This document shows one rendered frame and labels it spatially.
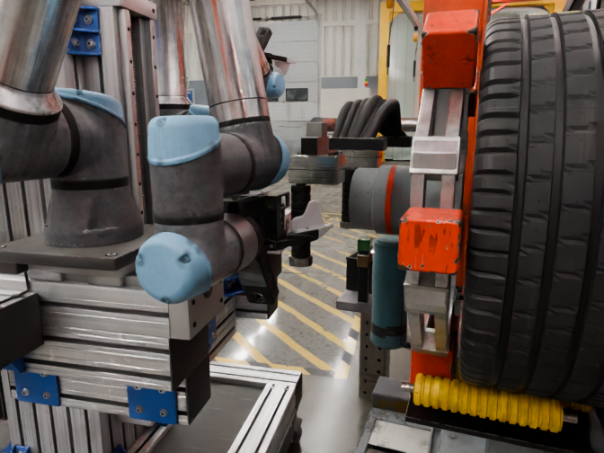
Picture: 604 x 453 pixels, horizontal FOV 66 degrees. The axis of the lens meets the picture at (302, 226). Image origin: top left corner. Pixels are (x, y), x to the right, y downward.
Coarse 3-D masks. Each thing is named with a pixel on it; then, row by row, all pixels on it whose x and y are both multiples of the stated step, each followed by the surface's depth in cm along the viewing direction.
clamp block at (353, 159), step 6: (348, 150) 111; (354, 150) 111; (348, 156) 111; (354, 156) 111; (360, 156) 110; (366, 156) 110; (372, 156) 109; (378, 156) 109; (348, 162) 112; (354, 162) 111; (360, 162) 111; (366, 162) 110; (372, 162) 110; (378, 162) 110
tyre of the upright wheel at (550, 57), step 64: (512, 64) 63; (576, 64) 59; (512, 128) 58; (576, 128) 56; (512, 192) 57; (576, 192) 55; (512, 256) 59; (576, 256) 56; (512, 320) 61; (576, 320) 59; (512, 384) 71; (576, 384) 65
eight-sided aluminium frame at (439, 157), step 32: (416, 128) 68; (448, 128) 67; (416, 160) 66; (448, 160) 64; (416, 192) 67; (448, 192) 65; (416, 288) 69; (448, 288) 68; (416, 320) 75; (448, 320) 79; (448, 352) 84
